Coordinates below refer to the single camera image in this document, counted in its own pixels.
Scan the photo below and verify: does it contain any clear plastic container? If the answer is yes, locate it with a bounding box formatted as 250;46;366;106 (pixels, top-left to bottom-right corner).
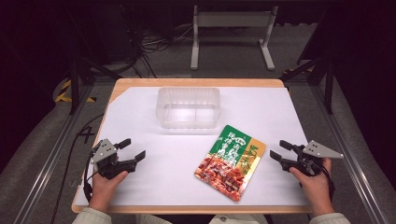
155;86;222;131

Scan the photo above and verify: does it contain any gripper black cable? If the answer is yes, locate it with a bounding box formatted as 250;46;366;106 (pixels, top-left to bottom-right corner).
321;166;336;202
82;151;95;203

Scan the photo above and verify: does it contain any person's right hand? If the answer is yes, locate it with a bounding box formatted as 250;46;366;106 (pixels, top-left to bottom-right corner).
288;158;336;218

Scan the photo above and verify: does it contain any bundle of black cables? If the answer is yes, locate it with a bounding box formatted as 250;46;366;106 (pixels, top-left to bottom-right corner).
120;5;194;79

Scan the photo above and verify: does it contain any green and red snack packet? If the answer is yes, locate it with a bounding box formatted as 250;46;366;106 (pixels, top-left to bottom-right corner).
193;124;268;203

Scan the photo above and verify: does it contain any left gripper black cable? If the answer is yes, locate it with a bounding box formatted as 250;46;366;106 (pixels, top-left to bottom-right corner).
82;151;95;203

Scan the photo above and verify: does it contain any person's light clothing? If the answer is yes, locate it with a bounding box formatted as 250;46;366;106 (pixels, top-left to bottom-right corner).
135;213;269;224

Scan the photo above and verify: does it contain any white metal stand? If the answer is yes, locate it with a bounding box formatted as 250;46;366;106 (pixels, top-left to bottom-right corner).
190;5;279;72

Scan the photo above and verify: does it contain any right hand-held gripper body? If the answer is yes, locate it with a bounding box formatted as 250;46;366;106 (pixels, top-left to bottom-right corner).
280;139;345;177

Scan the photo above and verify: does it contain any yellow and black floor tape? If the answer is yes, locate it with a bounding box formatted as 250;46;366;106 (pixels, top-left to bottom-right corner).
54;78;96;104

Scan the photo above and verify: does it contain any aluminium floor rail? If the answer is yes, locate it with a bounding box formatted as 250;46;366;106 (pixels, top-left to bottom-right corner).
310;83;390;224
12;83;95;224

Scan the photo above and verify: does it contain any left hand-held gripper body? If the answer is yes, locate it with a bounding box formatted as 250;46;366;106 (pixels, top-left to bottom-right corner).
90;138;138;181

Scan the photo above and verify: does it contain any black floor cable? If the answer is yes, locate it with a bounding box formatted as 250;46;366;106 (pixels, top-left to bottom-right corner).
49;113;106;224

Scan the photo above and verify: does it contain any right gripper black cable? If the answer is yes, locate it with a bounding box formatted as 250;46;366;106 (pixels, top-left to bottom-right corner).
321;166;336;202

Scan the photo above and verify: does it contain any person's left hand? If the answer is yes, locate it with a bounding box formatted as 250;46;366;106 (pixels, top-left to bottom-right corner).
88;170;130;213

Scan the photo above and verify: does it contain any black tripod stand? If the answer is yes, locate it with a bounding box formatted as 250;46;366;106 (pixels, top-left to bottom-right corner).
279;55;336;116
65;55;123;117

